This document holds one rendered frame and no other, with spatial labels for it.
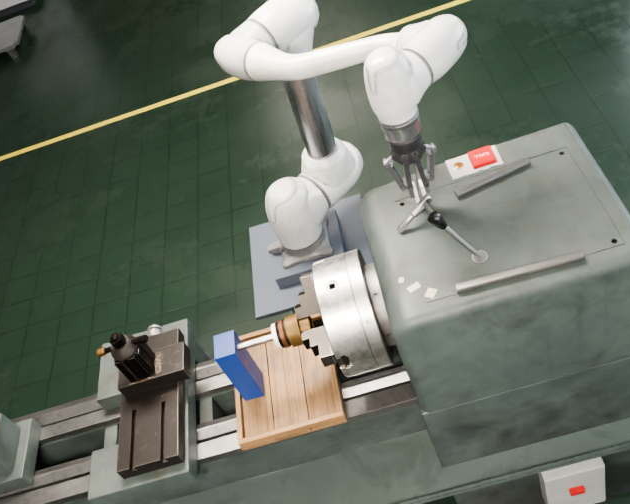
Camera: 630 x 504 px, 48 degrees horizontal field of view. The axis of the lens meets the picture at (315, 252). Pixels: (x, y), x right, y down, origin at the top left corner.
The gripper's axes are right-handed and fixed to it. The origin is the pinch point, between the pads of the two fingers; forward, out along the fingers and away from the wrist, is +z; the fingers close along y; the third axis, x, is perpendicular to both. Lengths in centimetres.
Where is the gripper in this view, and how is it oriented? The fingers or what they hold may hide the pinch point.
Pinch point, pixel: (420, 194)
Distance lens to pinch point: 179.6
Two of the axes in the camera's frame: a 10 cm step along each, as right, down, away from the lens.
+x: 1.3, 7.1, -6.9
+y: -9.5, 3.0, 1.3
